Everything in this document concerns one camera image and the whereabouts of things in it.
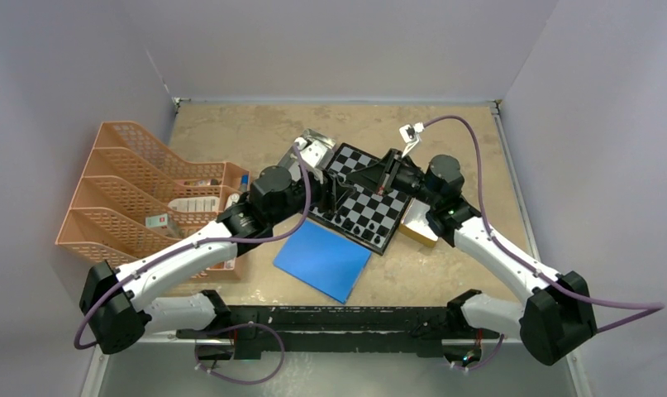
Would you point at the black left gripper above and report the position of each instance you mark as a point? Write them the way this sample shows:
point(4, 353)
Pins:
point(331, 191)

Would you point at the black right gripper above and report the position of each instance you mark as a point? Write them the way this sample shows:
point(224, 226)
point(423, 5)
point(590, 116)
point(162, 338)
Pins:
point(379, 176)

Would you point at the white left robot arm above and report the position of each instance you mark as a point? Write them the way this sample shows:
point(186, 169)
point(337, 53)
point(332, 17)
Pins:
point(122, 305)

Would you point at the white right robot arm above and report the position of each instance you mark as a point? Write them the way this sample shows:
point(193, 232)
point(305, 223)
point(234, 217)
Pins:
point(551, 315)

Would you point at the black chess queen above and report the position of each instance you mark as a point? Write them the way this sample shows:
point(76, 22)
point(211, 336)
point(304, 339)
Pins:
point(348, 224)

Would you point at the yellow tin with black pieces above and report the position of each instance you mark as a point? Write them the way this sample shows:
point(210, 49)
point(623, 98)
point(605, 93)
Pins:
point(415, 225)

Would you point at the pink tin with white pieces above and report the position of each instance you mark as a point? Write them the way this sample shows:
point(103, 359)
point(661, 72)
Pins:
point(290, 159)

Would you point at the black white chessboard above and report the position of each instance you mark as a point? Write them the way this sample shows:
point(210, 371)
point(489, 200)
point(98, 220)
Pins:
point(363, 207)

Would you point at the blue mat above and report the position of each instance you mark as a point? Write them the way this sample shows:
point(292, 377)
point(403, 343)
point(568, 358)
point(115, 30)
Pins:
point(324, 260)

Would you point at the peach desk organizer tray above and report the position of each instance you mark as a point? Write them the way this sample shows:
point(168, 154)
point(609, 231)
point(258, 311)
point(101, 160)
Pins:
point(198, 200)

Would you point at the peach mesh file rack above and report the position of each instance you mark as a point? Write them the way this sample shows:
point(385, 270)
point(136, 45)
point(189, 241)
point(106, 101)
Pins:
point(119, 211)

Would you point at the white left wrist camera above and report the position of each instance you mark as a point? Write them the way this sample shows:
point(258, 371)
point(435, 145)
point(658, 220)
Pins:
point(317, 154)

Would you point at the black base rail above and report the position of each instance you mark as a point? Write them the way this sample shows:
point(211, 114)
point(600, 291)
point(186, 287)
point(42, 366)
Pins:
point(427, 332)

